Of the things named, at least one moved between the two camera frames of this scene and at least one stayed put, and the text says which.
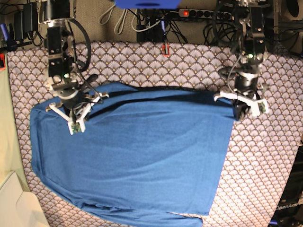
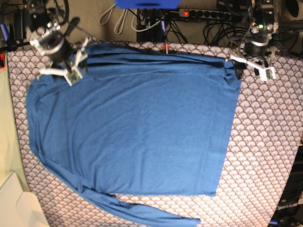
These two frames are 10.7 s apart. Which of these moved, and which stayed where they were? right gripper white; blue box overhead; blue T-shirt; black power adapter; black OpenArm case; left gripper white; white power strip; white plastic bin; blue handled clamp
Moved: blue T-shirt; left gripper white; right gripper white
Stayed: blue box overhead; black OpenArm case; white plastic bin; white power strip; black power adapter; blue handled clamp
